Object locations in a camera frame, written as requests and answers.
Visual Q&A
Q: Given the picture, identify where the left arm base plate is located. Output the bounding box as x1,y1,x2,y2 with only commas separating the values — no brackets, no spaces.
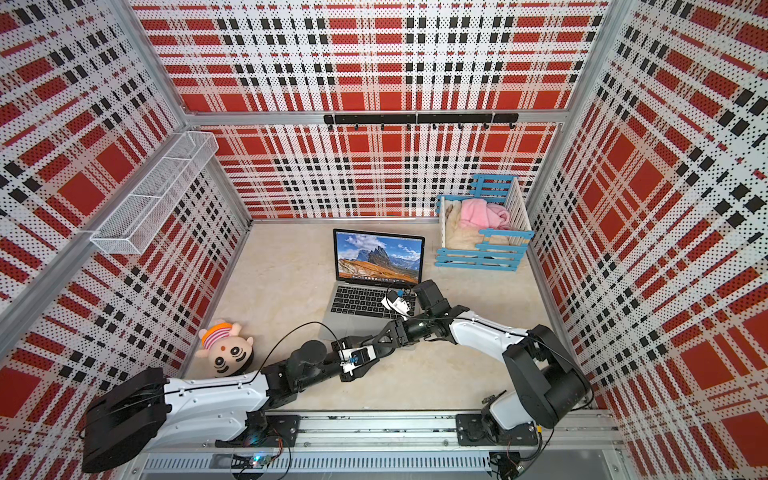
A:
214,412,301,448

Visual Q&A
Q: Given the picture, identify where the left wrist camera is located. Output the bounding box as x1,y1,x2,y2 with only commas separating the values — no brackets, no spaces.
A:
339,345,376,372

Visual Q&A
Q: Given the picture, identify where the white wire mesh shelf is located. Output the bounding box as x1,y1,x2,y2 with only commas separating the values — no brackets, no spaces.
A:
90,131,218,255

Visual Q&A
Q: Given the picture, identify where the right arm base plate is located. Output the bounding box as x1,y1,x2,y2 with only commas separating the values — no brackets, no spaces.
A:
455,413,539,447

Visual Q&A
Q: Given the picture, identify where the pink cloth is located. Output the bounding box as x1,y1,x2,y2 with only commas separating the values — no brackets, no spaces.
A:
459,198,511,230

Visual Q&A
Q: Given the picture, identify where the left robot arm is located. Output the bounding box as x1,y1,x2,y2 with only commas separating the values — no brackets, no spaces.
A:
82,337,393,473

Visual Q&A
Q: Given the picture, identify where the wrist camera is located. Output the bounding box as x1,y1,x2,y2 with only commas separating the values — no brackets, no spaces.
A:
381,289,416,317
339,345,376,372

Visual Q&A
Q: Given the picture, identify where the beige cloth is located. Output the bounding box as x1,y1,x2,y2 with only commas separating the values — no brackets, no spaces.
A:
445,200,485,250

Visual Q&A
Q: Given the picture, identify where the blue white storage crate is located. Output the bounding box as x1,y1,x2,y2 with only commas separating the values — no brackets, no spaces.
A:
436,174,534,272

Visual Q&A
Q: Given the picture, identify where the silver laptop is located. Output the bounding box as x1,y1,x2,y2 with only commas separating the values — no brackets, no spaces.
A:
320,229,425,340

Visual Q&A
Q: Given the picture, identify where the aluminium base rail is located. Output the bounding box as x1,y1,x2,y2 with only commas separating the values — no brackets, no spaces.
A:
120,410,635,479

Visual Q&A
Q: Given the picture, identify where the cartoon face plush toy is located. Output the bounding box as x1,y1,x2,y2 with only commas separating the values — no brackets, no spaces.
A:
195,322,254,378

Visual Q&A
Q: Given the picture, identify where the green circuit board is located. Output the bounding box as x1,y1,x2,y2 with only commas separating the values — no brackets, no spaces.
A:
230,453,278,471

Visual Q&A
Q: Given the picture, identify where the black hook rail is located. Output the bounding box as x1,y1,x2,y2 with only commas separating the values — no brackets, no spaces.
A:
323,113,520,128

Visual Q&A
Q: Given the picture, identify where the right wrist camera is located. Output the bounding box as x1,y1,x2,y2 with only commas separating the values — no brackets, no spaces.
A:
381,289,416,317

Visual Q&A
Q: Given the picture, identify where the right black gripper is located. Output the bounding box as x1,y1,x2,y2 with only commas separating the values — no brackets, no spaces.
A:
372,311,434,347

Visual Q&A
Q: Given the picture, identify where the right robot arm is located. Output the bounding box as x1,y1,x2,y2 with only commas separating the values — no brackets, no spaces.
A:
368,280,592,431

